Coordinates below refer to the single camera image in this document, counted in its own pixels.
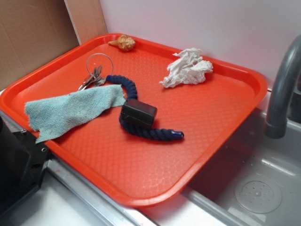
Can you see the grey toy sink basin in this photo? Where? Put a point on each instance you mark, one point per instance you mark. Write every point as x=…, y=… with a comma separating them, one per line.
x=252, y=180

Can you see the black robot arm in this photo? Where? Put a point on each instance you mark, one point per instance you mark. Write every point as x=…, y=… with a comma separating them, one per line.
x=22, y=166

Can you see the silver keys on wire ring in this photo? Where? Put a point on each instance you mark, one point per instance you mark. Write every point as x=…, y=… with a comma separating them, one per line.
x=98, y=66

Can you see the brown cardboard panel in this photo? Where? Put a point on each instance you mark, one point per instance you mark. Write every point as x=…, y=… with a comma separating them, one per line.
x=34, y=32

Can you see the grey plastic faucet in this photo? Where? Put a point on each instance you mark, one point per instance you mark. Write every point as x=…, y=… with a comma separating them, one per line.
x=285, y=99

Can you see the crumpled white paper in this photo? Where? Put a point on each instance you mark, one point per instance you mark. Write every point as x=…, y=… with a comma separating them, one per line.
x=189, y=68

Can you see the black rectangular block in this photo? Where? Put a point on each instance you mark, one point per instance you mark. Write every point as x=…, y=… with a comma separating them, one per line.
x=138, y=113

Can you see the brown seashell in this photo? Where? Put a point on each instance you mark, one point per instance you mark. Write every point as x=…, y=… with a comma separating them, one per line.
x=123, y=42

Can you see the orange plastic tray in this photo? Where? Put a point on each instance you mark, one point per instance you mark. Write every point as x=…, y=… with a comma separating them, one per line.
x=132, y=170

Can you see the light blue terry cloth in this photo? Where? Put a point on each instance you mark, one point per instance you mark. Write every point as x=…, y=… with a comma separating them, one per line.
x=53, y=117

